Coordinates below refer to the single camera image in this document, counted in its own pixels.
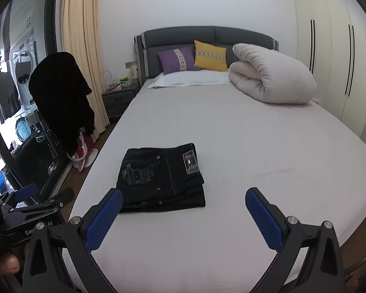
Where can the folded beige duvet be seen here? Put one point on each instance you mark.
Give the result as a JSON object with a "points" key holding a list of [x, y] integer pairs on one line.
{"points": [[268, 79]]}

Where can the bed with white sheet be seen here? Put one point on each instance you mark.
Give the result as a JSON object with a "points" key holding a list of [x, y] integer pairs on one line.
{"points": [[231, 146]]}

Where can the dark hanging clothes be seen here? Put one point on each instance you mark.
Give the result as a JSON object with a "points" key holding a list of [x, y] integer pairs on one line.
{"points": [[3, 97]]}

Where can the white washing machine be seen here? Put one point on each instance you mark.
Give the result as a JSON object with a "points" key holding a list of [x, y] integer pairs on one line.
{"points": [[24, 64]]}

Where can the black hanging garment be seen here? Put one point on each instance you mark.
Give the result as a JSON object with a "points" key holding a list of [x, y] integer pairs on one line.
{"points": [[61, 97]]}

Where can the grey nightstand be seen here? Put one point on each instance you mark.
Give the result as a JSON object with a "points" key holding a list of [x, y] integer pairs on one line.
{"points": [[119, 100]]}

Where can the beige curtain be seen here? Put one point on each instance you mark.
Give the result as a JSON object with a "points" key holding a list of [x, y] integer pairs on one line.
{"points": [[79, 52]]}

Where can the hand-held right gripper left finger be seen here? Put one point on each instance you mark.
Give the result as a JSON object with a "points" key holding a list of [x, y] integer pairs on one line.
{"points": [[103, 216]]}

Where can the purple pillow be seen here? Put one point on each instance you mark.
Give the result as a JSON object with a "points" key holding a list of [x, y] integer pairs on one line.
{"points": [[178, 59]]}

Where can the washing machine with blue door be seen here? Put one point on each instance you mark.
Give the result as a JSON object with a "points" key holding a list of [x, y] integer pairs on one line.
{"points": [[23, 129]]}

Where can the person's left hand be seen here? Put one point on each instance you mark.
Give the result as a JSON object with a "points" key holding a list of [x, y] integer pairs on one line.
{"points": [[7, 264]]}

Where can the yellow pillow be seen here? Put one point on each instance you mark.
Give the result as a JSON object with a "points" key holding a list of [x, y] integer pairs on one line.
{"points": [[210, 55]]}

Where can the dark denim pants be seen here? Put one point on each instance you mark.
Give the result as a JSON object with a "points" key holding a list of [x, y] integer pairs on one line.
{"points": [[158, 177]]}

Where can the white pillow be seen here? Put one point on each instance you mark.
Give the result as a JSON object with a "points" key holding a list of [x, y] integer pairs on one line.
{"points": [[189, 78]]}

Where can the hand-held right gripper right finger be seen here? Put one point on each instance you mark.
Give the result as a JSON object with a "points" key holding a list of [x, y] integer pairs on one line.
{"points": [[263, 219]]}

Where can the black framed glass door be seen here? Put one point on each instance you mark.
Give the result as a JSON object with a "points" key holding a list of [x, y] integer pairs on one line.
{"points": [[53, 21]]}

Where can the grey upholstered headboard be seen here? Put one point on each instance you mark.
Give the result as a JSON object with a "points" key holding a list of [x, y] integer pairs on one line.
{"points": [[183, 38]]}

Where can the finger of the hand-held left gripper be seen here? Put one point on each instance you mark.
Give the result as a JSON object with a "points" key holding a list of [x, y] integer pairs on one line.
{"points": [[27, 191], [59, 199]]}

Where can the white round base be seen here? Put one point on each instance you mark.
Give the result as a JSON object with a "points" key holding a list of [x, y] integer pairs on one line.
{"points": [[93, 157]]}

